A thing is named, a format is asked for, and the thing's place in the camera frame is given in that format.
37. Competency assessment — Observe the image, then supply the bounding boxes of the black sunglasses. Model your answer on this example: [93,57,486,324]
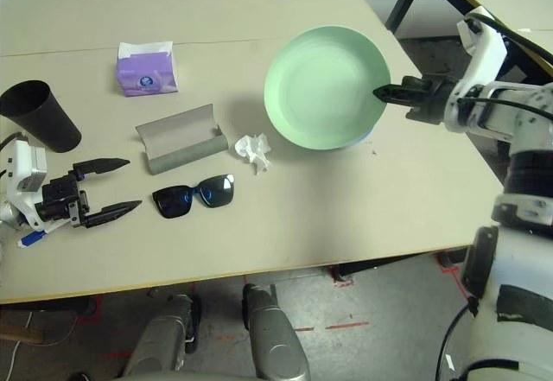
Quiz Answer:
[151,173,237,220]

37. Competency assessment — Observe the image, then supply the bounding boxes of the purple tissue pack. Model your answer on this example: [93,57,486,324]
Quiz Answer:
[115,41,180,98]

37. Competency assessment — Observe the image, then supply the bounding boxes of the grey robot leg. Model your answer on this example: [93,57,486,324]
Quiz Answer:
[241,283,312,381]
[123,292,202,378]

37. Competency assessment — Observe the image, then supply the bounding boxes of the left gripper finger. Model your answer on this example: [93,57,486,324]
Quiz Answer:
[72,157,131,180]
[84,200,143,230]

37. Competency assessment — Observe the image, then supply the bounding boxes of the white tissue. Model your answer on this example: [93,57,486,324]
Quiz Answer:
[234,133,272,176]

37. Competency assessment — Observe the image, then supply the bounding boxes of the white floor cable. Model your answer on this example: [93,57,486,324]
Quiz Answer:
[8,311,34,381]

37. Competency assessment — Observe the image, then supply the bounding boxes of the black plastic cup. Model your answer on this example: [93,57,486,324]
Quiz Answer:
[0,79,83,154]

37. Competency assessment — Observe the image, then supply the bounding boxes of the grey robot left leg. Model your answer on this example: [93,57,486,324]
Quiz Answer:
[123,292,202,378]

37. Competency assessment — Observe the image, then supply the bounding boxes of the white marker with blue cap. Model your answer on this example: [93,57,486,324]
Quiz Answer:
[16,219,73,249]

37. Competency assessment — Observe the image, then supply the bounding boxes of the wooden plank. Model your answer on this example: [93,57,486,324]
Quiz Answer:
[0,327,44,346]

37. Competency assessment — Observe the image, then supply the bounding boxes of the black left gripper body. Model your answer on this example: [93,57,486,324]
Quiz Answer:
[37,175,92,230]

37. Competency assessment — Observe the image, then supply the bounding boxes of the green plate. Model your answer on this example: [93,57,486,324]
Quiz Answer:
[263,25,389,151]

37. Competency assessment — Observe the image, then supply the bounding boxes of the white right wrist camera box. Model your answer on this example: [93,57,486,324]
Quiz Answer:
[448,5,509,128]

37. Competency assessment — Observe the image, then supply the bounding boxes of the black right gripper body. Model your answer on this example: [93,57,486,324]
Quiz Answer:
[401,74,453,128]

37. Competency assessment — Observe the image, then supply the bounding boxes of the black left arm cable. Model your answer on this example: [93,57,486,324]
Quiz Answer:
[0,132,27,149]

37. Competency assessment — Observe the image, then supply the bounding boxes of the grey robot right leg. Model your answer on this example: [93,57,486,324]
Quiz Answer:
[241,283,312,381]

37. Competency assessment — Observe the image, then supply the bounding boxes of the grey glasses case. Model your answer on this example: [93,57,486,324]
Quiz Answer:
[135,103,229,176]

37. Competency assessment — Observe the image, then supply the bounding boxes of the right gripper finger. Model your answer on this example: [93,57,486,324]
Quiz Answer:
[372,82,407,105]

